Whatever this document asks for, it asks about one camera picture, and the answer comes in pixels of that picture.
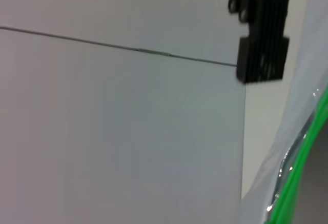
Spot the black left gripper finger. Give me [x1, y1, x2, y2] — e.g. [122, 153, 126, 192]
[227, 0, 293, 85]

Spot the clear green-zip document bag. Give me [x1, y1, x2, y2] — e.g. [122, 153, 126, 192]
[240, 0, 328, 224]

